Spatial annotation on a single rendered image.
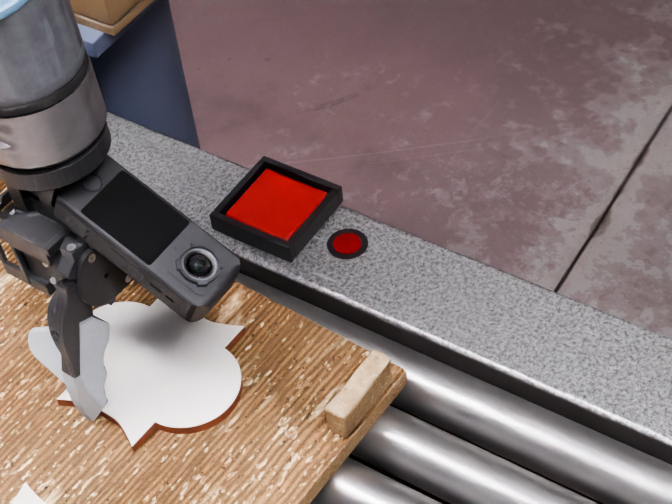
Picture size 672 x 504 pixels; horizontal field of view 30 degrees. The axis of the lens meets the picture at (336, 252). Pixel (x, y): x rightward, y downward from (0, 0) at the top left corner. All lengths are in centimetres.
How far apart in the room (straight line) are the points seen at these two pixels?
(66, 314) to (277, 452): 17
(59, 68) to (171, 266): 14
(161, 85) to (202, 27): 124
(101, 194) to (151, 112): 73
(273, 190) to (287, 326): 15
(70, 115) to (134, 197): 8
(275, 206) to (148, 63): 50
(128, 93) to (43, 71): 76
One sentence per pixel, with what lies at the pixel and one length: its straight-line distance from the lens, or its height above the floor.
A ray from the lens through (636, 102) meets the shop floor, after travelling 248.
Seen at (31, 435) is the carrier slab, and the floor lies 94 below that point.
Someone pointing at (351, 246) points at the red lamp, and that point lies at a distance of 97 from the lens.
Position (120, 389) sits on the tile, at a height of 94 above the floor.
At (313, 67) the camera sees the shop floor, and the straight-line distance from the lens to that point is 257.
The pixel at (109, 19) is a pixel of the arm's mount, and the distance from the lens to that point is 126.
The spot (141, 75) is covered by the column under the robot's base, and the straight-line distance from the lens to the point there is 145.
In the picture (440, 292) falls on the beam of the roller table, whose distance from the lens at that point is 93.
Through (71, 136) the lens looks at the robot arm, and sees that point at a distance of 72.
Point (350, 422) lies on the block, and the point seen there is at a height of 95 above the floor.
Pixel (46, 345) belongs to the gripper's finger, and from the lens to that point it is 85.
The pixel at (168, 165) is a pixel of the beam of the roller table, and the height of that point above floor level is 92.
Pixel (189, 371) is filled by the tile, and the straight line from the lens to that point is 87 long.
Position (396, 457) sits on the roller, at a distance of 85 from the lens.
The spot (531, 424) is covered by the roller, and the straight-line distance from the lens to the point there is 86.
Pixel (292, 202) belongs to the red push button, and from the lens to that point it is 99.
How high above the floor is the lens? 163
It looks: 48 degrees down
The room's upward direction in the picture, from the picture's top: 6 degrees counter-clockwise
